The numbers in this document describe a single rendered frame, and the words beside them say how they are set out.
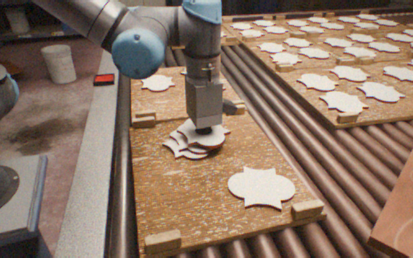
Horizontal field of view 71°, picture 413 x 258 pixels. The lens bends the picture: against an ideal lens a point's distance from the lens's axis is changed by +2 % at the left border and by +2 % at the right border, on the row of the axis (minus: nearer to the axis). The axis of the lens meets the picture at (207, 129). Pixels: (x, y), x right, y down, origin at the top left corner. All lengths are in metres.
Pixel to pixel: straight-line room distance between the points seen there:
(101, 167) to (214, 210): 0.31
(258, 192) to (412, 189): 0.25
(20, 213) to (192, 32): 0.51
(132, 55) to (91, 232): 0.34
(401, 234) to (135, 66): 0.44
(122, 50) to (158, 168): 0.31
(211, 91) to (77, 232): 0.38
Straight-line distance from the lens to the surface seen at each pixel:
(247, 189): 0.60
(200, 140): 0.68
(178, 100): 0.94
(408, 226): 0.50
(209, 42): 0.59
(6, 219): 0.75
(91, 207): 0.65
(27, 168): 0.85
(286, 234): 0.58
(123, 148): 0.78
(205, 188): 0.61
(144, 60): 0.45
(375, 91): 1.12
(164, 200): 0.60
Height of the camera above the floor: 1.37
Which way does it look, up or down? 33 degrees down
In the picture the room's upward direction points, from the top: straight up
